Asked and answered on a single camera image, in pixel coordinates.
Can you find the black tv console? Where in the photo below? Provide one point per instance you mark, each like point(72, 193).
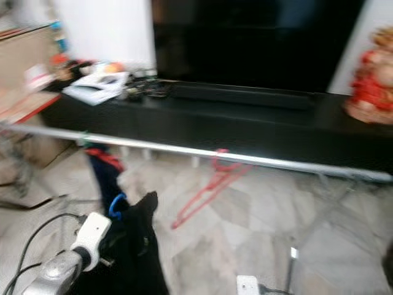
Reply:
point(221, 126)

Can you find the navy polo shirt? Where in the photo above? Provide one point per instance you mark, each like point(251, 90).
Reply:
point(107, 181)

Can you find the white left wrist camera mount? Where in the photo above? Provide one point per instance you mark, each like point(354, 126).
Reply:
point(93, 233)

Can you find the stack of white papers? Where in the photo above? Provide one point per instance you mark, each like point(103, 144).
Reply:
point(96, 87)

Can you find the black electronic gadgets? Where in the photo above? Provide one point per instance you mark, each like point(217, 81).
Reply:
point(149, 87)

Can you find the red plastic hanger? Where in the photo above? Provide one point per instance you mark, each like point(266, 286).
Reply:
point(212, 184)

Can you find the jar with red lid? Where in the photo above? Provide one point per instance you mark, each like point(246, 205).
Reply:
point(60, 63)

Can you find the blue plastic hanger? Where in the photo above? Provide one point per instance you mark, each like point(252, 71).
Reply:
point(113, 206)

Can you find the silver metal clothes rack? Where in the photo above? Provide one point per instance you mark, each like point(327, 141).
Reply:
point(221, 150)

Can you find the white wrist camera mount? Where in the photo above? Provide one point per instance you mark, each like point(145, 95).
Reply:
point(247, 285)
point(93, 233)

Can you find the beige wooden cabinet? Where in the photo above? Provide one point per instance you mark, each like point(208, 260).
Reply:
point(24, 55)

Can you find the marble pattern folding table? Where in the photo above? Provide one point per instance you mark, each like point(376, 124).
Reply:
point(27, 107)

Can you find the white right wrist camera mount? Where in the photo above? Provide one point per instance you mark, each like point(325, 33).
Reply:
point(247, 285)

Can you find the red laughing buddha statue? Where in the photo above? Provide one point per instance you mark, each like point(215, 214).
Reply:
point(371, 83)

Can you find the gold trophy with blue ball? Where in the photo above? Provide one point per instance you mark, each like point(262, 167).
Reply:
point(59, 37)

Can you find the black soundbar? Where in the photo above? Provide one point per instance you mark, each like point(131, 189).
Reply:
point(242, 96)

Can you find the white ball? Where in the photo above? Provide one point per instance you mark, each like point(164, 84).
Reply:
point(101, 66)

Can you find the green plastic hanger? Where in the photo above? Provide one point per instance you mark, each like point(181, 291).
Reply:
point(85, 139)

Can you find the pink tissue packet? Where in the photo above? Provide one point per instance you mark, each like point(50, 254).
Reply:
point(38, 77)

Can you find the black flat television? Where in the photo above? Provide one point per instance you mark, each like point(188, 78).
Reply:
point(258, 42)

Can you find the black metal chair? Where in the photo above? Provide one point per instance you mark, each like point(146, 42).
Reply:
point(388, 264)

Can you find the black plush toy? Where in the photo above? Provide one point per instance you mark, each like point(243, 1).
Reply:
point(81, 69)

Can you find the black t-shirt with green logo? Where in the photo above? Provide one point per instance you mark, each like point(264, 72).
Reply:
point(135, 255)

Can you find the orange ball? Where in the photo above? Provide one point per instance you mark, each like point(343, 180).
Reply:
point(114, 67)

